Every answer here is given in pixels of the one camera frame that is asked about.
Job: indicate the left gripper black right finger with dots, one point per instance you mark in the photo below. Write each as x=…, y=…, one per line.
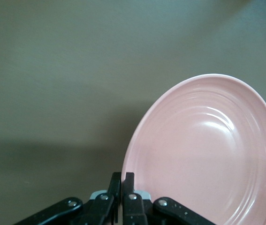
x=130, y=201

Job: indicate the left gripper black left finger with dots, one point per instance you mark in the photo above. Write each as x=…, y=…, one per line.
x=115, y=187

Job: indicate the pink plate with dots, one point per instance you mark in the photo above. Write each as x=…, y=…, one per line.
x=205, y=152

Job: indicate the brown table mat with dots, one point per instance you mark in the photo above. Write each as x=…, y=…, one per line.
x=76, y=82

